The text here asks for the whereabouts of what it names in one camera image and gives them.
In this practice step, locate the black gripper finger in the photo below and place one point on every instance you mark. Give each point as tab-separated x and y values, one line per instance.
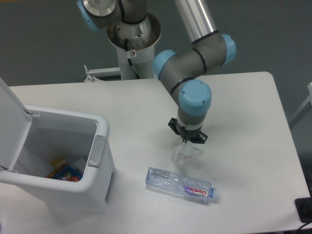
173	125
199	138

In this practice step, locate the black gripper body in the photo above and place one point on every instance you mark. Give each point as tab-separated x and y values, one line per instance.
186	134

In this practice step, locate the white paper envelope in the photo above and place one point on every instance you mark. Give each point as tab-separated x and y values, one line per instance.
184	153

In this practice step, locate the clear plastic water bottle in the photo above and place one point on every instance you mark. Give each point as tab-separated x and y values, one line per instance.
178	185

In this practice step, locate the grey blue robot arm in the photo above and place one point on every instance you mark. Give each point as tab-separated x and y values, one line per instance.
178	73

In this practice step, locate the white trash can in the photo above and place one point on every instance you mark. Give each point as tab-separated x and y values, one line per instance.
60	156

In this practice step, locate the white trash can lid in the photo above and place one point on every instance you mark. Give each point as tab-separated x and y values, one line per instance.
15	124

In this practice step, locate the colourful snack wrapper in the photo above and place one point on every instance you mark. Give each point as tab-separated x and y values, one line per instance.
65	173

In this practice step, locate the black device at edge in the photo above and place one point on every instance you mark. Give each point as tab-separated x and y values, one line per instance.
304	209

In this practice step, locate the yellow wrapper in bin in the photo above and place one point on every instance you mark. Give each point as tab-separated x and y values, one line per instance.
58	162

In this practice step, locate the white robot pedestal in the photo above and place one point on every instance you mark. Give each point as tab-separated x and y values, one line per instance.
135	46

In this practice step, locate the white frame leg right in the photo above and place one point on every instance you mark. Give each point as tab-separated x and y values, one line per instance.
303	108

